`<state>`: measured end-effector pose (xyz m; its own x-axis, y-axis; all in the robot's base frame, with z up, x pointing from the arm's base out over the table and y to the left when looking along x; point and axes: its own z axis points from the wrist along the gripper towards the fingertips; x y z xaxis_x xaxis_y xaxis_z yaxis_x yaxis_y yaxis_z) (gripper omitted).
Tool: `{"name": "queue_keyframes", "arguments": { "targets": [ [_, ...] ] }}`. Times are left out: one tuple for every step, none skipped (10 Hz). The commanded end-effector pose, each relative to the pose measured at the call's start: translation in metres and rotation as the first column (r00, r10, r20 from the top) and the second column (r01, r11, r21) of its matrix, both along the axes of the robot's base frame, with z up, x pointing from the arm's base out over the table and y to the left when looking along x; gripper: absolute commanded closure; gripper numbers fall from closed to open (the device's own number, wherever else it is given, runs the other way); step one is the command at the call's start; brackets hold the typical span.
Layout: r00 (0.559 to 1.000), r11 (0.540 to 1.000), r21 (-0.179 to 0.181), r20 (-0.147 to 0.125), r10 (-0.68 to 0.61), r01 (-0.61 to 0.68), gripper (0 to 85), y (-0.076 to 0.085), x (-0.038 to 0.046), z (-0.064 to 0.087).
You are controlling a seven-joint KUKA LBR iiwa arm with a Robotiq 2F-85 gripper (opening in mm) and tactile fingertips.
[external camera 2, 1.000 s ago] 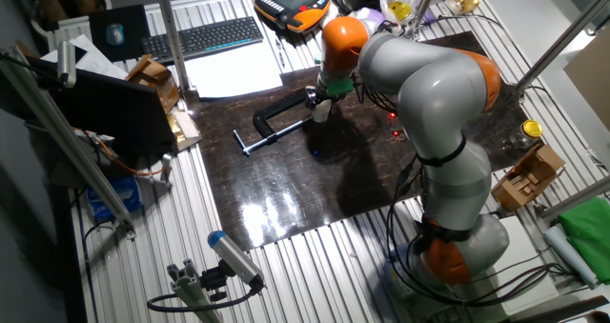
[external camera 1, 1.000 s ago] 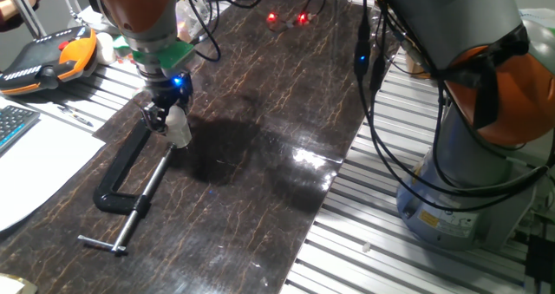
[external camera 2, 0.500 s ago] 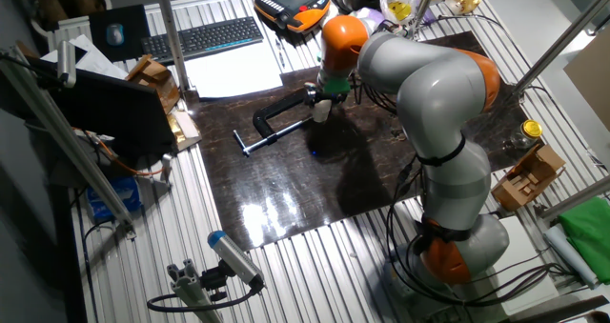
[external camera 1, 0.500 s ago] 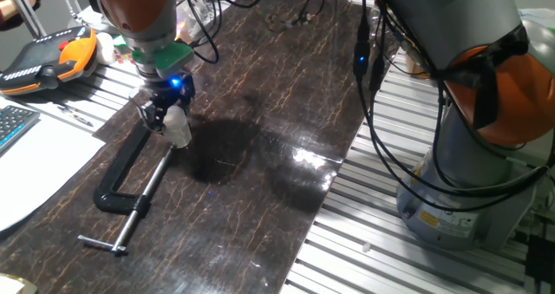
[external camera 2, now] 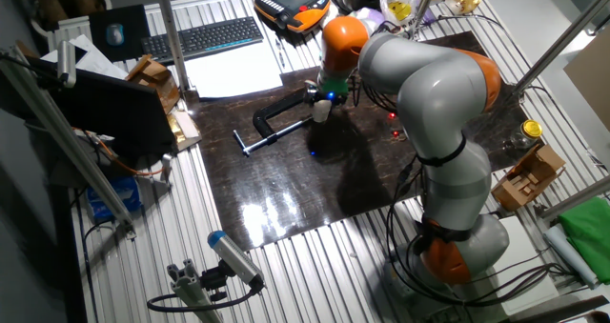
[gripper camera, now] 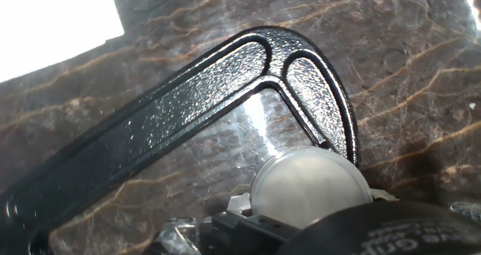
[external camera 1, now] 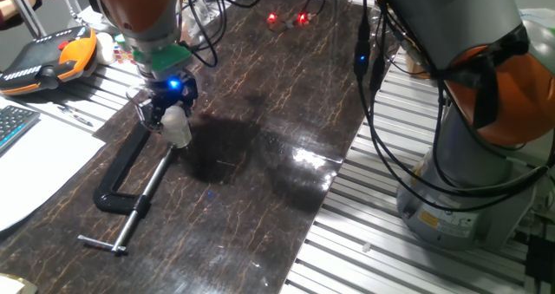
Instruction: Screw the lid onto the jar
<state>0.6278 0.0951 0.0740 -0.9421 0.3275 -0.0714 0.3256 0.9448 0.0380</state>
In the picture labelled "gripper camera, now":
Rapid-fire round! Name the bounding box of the gripper left finger with silver pad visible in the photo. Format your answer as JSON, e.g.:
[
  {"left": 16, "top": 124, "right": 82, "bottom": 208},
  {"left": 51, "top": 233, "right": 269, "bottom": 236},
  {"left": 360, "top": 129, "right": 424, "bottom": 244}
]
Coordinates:
[{"left": 142, "top": 210, "right": 300, "bottom": 255}]

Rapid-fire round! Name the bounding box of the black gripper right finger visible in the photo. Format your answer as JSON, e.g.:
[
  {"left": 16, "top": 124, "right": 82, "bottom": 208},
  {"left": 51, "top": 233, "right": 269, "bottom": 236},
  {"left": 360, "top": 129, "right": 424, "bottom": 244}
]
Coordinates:
[{"left": 449, "top": 201, "right": 481, "bottom": 224}]

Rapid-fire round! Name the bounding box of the translucent white plastic lid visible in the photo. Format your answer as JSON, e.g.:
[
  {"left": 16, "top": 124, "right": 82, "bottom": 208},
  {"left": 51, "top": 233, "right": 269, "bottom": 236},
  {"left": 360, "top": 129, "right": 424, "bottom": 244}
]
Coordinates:
[{"left": 250, "top": 145, "right": 374, "bottom": 229}]

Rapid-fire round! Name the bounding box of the black metal C-clamp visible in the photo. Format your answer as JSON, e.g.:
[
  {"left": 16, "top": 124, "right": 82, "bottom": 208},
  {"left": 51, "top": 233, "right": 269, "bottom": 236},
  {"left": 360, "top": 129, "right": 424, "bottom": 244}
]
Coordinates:
[{"left": 0, "top": 25, "right": 362, "bottom": 255}]

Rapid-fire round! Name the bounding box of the dark marble pattern mat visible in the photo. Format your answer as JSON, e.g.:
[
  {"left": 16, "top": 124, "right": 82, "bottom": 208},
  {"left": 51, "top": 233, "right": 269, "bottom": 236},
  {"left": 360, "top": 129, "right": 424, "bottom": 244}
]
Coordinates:
[{"left": 0, "top": 0, "right": 481, "bottom": 255}]

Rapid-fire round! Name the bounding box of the large white paper sheet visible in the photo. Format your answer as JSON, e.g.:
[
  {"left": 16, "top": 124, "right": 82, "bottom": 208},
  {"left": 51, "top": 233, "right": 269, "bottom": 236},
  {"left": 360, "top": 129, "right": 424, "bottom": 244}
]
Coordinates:
[{"left": 0, "top": 0, "right": 125, "bottom": 83}]

